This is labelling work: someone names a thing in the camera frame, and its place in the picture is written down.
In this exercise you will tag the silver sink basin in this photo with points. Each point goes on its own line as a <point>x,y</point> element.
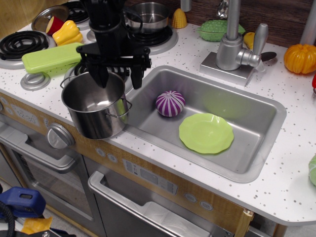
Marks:
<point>256,121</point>

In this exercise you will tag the black rear right burner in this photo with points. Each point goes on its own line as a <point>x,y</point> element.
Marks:
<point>154,43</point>

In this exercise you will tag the silver rear stove knob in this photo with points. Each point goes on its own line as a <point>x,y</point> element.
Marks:
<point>91,36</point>

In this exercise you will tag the silver stove knob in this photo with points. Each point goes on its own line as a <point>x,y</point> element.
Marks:
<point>91,36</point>
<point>33,82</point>

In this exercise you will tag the steel pot lid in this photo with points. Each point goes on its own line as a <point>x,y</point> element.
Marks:
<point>41,21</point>

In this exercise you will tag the black left front burner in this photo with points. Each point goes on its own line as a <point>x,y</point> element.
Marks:
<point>14,46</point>

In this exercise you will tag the orange toy pumpkin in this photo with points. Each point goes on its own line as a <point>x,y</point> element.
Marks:
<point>300,58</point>

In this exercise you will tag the large steel pot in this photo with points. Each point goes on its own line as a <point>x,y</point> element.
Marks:
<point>97,112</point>

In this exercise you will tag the silver oven dial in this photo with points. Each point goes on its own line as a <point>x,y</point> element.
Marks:
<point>59,137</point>

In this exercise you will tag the small steel saucepan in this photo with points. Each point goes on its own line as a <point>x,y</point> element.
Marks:
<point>147,17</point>

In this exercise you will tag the green plastic cutting board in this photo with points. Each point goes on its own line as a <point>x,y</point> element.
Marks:
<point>47,59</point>

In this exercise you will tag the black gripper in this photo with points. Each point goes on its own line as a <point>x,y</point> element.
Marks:
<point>113,47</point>

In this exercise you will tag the black rear left burner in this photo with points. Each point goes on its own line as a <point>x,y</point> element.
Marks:
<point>78,14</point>

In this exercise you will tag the green toy bitter gourd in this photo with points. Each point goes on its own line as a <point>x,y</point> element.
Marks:
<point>214,30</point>

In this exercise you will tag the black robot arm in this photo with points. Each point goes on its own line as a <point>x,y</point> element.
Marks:
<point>105,13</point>

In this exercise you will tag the silver toy faucet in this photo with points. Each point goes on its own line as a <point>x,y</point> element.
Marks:
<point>232,62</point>

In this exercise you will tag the green toy cabbage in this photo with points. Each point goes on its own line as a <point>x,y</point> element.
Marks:
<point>312,170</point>

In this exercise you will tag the dishwasher door with handle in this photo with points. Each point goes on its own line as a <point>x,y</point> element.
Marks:
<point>130,211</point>

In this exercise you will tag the purple white striped ball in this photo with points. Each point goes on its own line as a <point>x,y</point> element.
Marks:
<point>170,103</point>

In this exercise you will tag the yellow toy corn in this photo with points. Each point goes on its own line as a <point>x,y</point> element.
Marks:
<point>179,19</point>

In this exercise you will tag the oven door with handle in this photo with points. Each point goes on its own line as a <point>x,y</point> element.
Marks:
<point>59,175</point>

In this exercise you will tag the green plastic plate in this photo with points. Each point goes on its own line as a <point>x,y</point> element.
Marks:
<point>206,133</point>

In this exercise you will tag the yellow toy bell pepper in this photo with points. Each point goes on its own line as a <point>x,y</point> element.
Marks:
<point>67,34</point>

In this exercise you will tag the red toy apple half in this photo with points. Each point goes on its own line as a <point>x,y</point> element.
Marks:
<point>53,25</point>

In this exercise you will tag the red toy at edge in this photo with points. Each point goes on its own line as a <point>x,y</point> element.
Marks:
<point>314,84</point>

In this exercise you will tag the blue clamp tool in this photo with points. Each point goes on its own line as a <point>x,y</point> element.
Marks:
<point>23,202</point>

